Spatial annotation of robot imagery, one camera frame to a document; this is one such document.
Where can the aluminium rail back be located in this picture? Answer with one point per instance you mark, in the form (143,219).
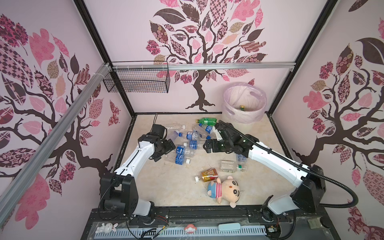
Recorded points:
(227,66)

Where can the blue cap bottle lower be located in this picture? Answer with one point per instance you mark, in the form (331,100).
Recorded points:
(186,151)

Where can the red white small figurine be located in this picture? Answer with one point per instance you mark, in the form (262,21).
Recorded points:
(190,229)

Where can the clear bottle without label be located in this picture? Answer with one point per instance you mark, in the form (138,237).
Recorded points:
(175,127)

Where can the white bin pink liner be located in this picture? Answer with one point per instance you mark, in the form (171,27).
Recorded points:
(254,99)

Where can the white cable duct strip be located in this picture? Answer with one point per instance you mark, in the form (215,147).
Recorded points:
(178,233)

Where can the blue label bottle centre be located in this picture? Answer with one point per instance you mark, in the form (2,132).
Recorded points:
(194,144)

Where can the clear bottle blue label front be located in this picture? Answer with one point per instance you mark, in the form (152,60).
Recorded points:
(178,159)

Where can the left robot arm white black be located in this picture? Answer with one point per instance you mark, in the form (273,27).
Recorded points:
(119,191)

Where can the Pocari Sweat blue bottle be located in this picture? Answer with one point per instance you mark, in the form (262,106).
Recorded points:
(207,128)

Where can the aluminium rail left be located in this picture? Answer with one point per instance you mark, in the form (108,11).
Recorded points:
(17,188)

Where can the aluminium rail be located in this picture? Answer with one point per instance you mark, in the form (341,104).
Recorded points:
(17,188)
(227,66)

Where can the teal eraser block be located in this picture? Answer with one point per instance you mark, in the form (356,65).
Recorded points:
(229,227)

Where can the red yellow label tea bottle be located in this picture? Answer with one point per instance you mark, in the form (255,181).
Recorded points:
(207,176)

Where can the black wire basket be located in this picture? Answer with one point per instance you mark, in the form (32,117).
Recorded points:
(138,77)

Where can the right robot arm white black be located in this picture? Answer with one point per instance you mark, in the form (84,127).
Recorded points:
(309,187)

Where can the white bunny figurine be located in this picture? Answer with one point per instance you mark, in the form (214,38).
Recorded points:
(107,228)

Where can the clear bottle green cap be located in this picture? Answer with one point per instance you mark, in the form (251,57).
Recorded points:
(231,167)

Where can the cartoon boy plush doll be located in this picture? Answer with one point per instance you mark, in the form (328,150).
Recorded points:
(227,190)

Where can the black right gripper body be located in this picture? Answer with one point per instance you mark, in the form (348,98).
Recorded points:
(218,145)

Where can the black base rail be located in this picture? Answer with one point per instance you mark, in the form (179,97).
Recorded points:
(292,225)

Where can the upright blue label water bottle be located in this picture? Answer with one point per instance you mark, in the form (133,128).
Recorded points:
(241,159)

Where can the green bottle at back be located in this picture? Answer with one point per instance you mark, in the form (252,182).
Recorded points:
(207,121)

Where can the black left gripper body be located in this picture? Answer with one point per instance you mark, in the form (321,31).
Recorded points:
(165,147)

